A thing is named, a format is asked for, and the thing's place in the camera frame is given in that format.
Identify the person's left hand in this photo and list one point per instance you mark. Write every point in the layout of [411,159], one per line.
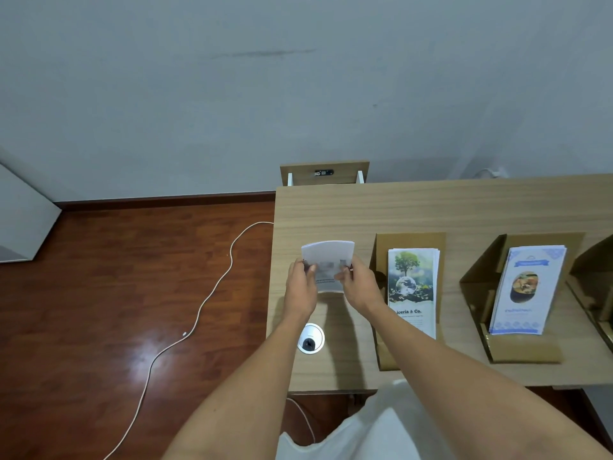
[299,294]

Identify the person's right hand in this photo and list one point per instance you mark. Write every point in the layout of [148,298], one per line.
[361,289]

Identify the person's right thumb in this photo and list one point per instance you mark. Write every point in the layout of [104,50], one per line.
[342,274]

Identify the person's left thumb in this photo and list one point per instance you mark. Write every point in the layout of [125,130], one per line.
[312,273]

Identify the white leaflet bundle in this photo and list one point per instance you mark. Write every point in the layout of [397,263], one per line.
[328,256]

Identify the person's left forearm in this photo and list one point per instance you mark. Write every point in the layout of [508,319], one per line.
[244,397]

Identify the person's right forearm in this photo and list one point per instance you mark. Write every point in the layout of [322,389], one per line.
[459,392]

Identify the stack of tree print brochures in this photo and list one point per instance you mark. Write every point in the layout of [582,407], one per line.
[412,287]

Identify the cardboard brochure holder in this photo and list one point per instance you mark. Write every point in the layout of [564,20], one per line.
[524,348]
[412,240]
[594,277]

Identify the small wooden side table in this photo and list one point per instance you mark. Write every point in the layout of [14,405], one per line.
[306,176]

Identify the small black device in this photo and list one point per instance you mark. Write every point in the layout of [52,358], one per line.
[323,172]

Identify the person's white shirt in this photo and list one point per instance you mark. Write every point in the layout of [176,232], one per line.
[383,431]

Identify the stack of blue food brochures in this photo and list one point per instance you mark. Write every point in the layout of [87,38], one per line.
[527,292]

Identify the grey white cabinet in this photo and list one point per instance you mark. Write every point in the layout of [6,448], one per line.
[21,220]

